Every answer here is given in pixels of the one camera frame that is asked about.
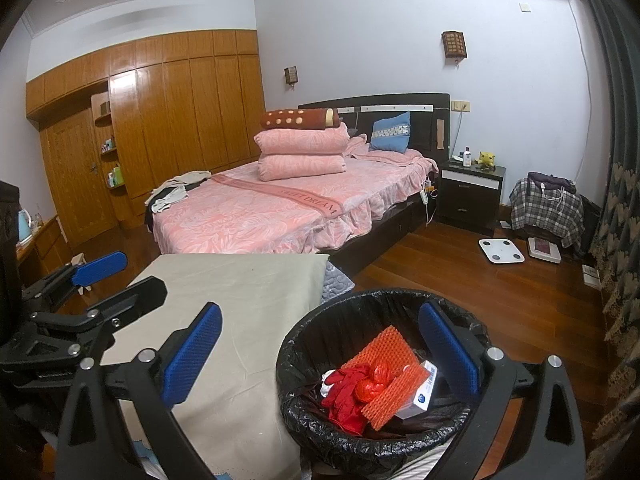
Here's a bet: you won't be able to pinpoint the stacked pink pillows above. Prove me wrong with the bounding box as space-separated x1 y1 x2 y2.
253 122 349 156

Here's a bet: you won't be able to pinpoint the red and white scale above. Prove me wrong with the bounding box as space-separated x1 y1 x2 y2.
527 237 562 264

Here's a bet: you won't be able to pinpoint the dark nightstand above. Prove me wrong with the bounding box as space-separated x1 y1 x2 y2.
434 160 507 236

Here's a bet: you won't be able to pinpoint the small white box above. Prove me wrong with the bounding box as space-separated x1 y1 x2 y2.
395 359 440 420

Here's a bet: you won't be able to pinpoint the wooden desk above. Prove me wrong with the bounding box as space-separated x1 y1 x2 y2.
15 215 73 291

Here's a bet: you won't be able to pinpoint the pile of clothes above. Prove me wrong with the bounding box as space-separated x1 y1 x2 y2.
145 170 213 216

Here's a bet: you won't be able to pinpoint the grey covered table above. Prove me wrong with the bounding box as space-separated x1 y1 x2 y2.
100 253 331 476

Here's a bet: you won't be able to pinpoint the orange foam net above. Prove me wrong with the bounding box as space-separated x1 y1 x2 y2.
335 325 430 431

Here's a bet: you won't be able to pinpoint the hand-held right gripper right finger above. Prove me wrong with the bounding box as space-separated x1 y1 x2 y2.
417 301 586 480

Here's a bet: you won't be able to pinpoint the dark garment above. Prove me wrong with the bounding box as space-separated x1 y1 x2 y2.
527 172 577 195

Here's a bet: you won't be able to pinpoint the crumpled pink blanket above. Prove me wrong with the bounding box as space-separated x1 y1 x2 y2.
345 134 426 163

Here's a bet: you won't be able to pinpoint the red plastic bag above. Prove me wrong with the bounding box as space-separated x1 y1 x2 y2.
355 362 391 403

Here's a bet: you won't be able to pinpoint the grey quilted mat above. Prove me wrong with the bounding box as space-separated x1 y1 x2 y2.
320 264 357 306

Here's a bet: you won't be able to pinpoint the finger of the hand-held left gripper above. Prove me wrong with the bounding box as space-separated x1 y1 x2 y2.
20 251 127 313
30 276 168 348

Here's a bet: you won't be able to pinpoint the small wooden stool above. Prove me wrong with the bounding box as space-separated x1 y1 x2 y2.
67 255 93 291

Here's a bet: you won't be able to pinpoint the dark wooden bed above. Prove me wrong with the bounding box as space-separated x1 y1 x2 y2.
145 92 451 268

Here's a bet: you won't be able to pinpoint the white bathroom scale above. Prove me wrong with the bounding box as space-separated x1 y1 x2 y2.
478 238 526 264

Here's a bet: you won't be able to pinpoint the patterned curtain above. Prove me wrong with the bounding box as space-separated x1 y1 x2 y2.
570 0 640 480

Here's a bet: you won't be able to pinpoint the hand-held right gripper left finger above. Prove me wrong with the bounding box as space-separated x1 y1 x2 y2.
55 301 223 480

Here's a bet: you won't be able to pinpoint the red glove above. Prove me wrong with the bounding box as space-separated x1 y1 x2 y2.
321 365 373 433

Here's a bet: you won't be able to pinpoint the wooden wardrobe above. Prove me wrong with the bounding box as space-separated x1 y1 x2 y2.
25 29 266 248

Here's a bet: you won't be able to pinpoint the brown dotted rolled blanket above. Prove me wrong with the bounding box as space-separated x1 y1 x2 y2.
259 107 343 131

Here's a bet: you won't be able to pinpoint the pink bedspread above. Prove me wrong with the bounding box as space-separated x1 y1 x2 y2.
152 152 440 256

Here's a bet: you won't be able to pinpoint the large wall lamp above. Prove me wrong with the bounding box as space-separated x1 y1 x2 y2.
441 30 466 63

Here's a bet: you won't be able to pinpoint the black-lined trash bin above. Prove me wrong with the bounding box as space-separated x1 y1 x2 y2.
276 287 493 468

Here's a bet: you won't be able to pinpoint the folded pink quilt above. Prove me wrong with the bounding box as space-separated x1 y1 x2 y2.
257 152 347 182

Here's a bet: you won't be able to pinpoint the blue pillow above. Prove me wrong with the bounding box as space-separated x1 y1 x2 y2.
369 111 412 154

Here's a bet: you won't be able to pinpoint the plaid cloth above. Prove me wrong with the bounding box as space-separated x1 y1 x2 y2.
510 177 585 248

